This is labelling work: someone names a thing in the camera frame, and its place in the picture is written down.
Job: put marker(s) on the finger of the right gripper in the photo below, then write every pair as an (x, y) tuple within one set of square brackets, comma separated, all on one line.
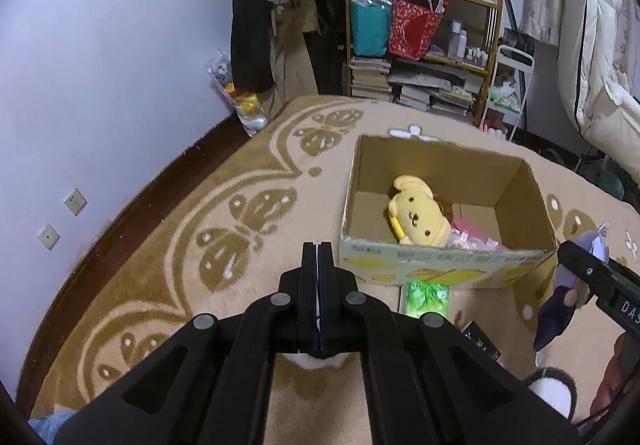
[(583, 272)]

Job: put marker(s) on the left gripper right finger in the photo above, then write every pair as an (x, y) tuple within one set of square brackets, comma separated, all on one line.
[(425, 382)]

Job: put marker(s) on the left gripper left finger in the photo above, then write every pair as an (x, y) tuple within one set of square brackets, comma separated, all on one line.
[(210, 382)]

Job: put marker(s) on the white-haired doll plush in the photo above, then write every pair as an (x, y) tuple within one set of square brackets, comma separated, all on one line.
[(569, 291)]

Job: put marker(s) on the green tissue pack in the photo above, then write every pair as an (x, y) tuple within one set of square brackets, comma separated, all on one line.
[(418, 299)]

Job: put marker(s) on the white pompom wooden toy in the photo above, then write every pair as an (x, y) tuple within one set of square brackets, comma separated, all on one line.
[(315, 362)]

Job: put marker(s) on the yellow dog plush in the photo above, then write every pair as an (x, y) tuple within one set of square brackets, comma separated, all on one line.
[(415, 216)]

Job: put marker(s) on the person's left hand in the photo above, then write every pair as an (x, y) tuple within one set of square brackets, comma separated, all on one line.
[(612, 378)]

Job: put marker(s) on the beige patterned carpet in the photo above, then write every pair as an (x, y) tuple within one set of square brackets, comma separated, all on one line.
[(226, 245)]

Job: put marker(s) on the cardboard box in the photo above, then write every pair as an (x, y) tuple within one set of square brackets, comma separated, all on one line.
[(497, 194)]

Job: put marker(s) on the cream duvet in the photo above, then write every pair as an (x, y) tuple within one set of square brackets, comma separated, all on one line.
[(594, 87)]

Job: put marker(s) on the white utility cart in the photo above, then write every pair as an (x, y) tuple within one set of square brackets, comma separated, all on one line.
[(507, 93)]

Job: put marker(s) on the pile of magazines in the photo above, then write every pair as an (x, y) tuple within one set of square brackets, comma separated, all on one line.
[(437, 88)]

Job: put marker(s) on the wooden bookshelf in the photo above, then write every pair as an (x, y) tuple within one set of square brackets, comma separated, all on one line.
[(435, 55)]

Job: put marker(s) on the clear bag of toys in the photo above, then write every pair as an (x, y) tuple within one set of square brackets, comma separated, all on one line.
[(246, 105)]

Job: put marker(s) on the stack of books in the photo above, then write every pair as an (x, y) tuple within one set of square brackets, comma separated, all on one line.
[(370, 78)]

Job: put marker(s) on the red gift bag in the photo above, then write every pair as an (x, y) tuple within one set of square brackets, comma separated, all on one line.
[(414, 23)]

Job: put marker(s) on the beige trench coat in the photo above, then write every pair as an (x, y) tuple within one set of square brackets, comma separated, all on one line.
[(291, 67)]

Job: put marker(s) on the black hanging coat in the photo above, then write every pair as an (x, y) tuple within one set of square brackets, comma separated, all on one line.
[(251, 45)]

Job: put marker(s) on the teal bag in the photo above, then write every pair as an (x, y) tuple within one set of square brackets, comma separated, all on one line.
[(370, 23)]

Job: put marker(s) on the wall socket lower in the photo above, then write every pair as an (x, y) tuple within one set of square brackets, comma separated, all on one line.
[(48, 236)]

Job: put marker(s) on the wall socket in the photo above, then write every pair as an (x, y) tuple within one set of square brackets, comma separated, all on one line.
[(75, 202), (48, 236)]

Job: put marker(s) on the wall socket upper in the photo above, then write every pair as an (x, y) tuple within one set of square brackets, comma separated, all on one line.
[(75, 202)]

